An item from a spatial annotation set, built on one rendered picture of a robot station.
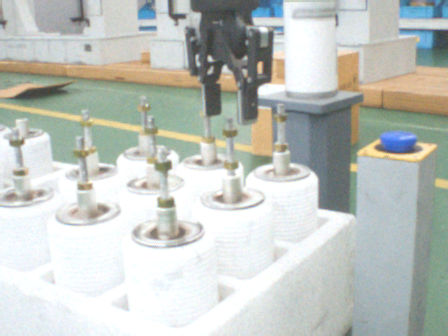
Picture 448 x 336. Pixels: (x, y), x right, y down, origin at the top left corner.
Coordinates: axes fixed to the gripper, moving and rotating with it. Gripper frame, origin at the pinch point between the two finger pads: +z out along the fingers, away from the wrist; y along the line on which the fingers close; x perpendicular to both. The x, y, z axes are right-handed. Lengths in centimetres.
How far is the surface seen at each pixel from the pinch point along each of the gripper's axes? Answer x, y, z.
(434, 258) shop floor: -50, 6, 36
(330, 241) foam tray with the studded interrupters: -12.7, -3.4, 18.6
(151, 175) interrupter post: 5.1, 10.3, 9.1
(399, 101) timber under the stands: -159, 105, 32
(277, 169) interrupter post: -9.9, 3.8, 10.0
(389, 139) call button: -11.2, -13.7, 3.0
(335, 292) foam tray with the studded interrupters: -14.5, -2.7, 26.9
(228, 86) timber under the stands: -138, 199, 33
